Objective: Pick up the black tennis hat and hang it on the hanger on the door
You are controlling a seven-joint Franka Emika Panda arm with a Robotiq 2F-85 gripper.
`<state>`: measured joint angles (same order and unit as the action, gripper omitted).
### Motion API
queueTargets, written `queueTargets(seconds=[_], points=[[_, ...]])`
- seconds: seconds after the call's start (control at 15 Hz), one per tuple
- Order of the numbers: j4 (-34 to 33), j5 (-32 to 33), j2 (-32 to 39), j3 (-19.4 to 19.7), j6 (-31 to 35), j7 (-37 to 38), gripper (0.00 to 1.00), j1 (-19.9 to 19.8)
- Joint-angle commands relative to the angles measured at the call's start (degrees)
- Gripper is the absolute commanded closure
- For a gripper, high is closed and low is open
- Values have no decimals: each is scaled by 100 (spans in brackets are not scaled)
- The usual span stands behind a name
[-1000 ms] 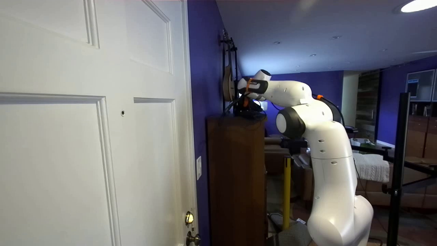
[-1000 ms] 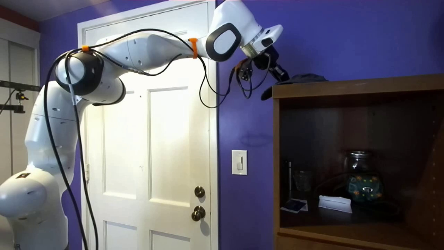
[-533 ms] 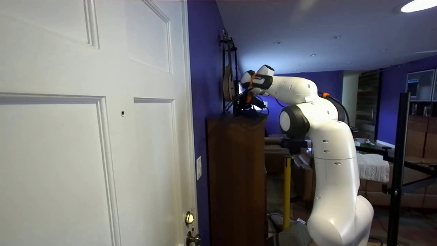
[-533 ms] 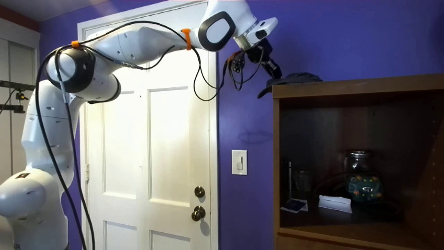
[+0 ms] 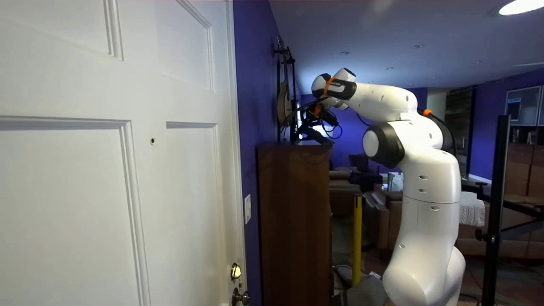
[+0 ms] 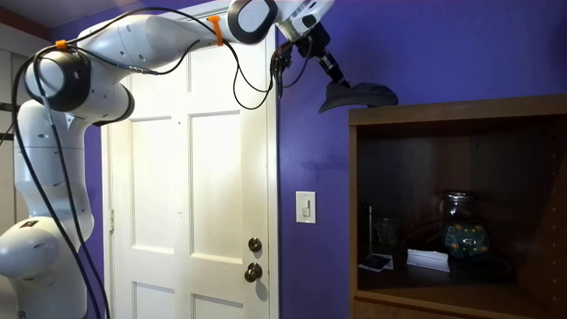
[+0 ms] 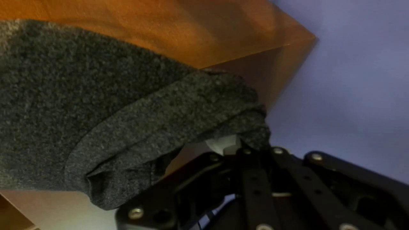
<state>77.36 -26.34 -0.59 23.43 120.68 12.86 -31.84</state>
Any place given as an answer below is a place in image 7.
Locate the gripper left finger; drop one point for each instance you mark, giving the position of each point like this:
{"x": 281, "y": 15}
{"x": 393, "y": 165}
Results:
{"x": 179, "y": 198}

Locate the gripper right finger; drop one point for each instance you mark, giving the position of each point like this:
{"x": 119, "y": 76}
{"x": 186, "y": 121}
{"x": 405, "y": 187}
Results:
{"x": 351, "y": 188}

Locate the white hook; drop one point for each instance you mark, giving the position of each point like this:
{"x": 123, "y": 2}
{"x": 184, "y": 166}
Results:
{"x": 223, "y": 143}

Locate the dark grey fleece garment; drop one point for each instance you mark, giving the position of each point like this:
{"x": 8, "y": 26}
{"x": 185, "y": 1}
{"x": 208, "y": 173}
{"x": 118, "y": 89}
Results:
{"x": 96, "y": 111}

